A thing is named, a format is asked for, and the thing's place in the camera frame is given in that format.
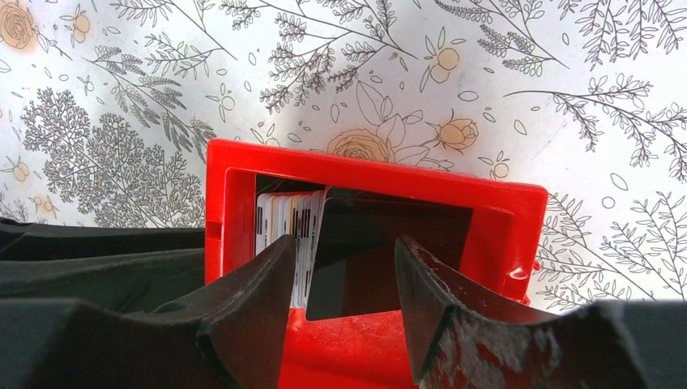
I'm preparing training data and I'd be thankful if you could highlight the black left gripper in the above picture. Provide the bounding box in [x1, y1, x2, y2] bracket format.
[1, 217, 204, 313]

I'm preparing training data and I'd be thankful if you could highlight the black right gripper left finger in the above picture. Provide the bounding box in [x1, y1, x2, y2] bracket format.
[1, 235, 295, 388]

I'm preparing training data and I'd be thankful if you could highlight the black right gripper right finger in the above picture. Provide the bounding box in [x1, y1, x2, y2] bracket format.
[395, 237, 686, 388]

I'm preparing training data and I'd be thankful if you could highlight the dark brown credit card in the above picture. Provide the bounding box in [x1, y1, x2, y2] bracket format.
[305, 188, 474, 321]

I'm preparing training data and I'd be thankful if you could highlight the stack of white cards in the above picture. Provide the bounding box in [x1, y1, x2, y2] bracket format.
[254, 190, 326, 309]

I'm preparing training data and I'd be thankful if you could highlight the red plastic bin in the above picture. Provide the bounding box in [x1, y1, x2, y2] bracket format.
[205, 139, 548, 388]

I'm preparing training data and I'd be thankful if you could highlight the floral table mat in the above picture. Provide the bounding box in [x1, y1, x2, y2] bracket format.
[1, 1, 686, 312]

